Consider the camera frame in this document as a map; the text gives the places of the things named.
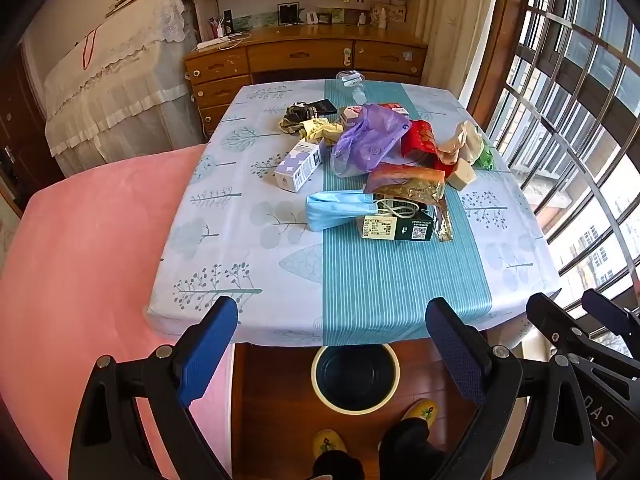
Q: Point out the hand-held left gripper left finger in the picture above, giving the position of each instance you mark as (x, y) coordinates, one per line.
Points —
(207, 350)

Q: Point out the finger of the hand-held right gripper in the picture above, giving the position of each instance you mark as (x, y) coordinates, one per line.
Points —
(547, 312)
(602, 305)

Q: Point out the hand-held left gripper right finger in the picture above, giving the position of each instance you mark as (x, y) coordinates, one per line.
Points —
(455, 350)

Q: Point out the dark blue trash bin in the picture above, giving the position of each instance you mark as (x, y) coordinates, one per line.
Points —
(355, 375)

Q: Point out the gold foil wrapper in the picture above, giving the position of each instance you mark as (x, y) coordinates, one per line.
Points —
(442, 225)

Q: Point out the dark green box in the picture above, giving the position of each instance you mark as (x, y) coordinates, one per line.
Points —
(415, 230)

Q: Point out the tan soap block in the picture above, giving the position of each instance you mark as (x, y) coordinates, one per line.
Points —
(460, 175)

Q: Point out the green paper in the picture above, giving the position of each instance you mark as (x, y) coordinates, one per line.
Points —
(485, 157)

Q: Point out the orange snack packet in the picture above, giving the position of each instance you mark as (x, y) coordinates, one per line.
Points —
(405, 182)

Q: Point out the blue face mask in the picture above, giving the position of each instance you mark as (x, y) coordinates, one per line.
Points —
(335, 210)

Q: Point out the beige bag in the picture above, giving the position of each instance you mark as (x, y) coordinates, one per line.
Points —
(462, 142)

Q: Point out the white purple box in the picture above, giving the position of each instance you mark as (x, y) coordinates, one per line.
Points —
(299, 165)

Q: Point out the red snack bag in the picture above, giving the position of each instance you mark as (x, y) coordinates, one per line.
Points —
(420, 140)

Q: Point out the purple plastic bag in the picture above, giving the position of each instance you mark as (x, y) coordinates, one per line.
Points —
(367, 142)

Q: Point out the pink tissue box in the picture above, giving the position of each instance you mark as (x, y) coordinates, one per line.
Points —
(400, 111)

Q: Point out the yellow paper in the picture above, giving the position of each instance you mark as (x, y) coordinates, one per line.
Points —
(320, 132)

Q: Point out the dark patterned wrapper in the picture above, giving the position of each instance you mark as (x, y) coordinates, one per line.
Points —
(295, 115)

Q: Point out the black packet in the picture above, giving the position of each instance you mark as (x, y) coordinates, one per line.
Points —
(324, 107)

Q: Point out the clear plastic bottle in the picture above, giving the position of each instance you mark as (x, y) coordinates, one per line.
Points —
(349, 79)

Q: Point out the yellow slipper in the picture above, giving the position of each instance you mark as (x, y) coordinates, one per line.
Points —
(327, 442)
(421, 410)

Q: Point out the table with patterned tablecloth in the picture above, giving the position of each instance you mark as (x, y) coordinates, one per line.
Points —
(250, 260)

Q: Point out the person's left leg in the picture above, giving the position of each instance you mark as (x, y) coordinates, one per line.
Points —
(337, 467)

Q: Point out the beige padded headboard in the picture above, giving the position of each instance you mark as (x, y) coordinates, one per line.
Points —
(7, 235)

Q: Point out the lace covered furniture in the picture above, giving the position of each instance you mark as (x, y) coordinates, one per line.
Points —
(115, 85)

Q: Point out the dark wooden door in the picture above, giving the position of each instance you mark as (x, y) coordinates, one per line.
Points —
(20, 135)

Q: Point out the metal window grille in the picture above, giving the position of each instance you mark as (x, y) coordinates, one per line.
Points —
(550, 16)

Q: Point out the white power strip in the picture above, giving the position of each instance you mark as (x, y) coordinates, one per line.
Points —
(217, 42)

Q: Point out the wooden desk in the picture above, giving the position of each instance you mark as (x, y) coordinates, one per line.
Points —
(300, 55)

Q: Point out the pale green drawer ornament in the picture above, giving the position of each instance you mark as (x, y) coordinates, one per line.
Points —
(347, 56)

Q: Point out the pen cup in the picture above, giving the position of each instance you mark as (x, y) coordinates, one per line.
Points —
(215, 27)

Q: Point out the small black box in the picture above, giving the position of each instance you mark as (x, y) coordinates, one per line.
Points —
(228, 22)

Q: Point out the landscape picture card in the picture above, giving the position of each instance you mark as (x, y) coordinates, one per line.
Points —
(255, 22)

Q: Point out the beige patterned box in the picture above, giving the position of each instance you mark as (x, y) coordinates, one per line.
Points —
(397, 12)

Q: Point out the tall white bottle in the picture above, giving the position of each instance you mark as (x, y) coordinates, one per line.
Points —
(383, 17)

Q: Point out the small white device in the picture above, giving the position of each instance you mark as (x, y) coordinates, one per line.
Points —
(311, 15)

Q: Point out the green picture card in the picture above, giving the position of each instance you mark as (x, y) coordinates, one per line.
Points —
(331, 17)

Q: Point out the wooden window frame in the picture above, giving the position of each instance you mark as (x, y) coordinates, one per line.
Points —
(500, 35)

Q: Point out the black picture frame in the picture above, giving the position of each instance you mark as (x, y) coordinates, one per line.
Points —
(288, 14)

